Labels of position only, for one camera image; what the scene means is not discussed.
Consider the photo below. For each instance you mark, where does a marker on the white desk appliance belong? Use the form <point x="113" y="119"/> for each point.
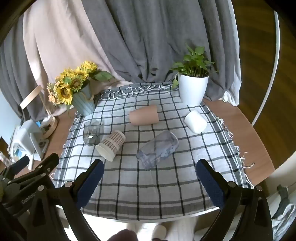
<point x="27" y="136"/>

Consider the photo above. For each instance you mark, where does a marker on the clear plastic cup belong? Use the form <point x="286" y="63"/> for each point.
<point x="157" y="149"/>

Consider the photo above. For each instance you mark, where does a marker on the grey glass cup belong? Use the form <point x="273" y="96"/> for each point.
<point x="92" y="134"/>

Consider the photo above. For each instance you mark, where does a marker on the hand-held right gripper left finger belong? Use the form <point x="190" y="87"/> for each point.
<point x="90" y="184"/>

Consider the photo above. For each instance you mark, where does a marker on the white curtain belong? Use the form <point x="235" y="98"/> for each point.
<point x="232" y="92"/>

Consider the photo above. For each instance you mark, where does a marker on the beige curtain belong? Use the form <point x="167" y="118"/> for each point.
<point x="57" y="46"/>

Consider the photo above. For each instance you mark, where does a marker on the white curved pipe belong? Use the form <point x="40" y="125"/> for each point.
<point x="269" y="76"/>

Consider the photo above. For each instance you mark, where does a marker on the white slipper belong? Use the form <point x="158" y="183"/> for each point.
<point x="159" y="233"/>

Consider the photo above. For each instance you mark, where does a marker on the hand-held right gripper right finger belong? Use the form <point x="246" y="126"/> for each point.
<point x="211" y="185"/>

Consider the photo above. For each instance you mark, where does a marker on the tan paper cup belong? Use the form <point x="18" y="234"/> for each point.
<point x="144" y="115"/>

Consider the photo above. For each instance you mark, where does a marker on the sunflower bouquet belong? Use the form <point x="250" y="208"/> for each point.
<point x="69" y="84"/>

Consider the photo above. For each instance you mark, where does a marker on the grey checked tablecloth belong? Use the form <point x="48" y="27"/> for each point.
<point x="143" y="185"/>

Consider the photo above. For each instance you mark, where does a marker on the person's white trouser legs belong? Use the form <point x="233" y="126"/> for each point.
<point x="182" y="230"/>

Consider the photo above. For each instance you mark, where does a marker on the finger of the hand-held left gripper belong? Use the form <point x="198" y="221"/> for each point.
<point x="21" y="163"/>
<point x="45" y="163"/>

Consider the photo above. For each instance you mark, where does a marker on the grey and white cloth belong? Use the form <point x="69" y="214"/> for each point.
<point x="283" y="213"/>

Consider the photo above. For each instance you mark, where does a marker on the white cup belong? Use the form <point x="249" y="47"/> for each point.
<point x="195" y="121"/>

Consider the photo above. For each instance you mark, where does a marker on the white plant pot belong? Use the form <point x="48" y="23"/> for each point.
<point x="193" y="89"/>

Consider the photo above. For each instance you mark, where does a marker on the blue ribbed vase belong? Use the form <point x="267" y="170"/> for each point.
<point x="84" y="103"/>

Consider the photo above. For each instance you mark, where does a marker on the brown checked paper cup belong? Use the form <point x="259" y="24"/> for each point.
<point x="110" y="145"/>

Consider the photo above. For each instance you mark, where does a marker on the grey curtain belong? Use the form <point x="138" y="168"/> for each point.
<point x="13" y="76"/>
<point x="150" y="39"/>

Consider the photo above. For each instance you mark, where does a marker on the green leafy plant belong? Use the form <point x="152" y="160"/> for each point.
<point x="193" y="63"/>

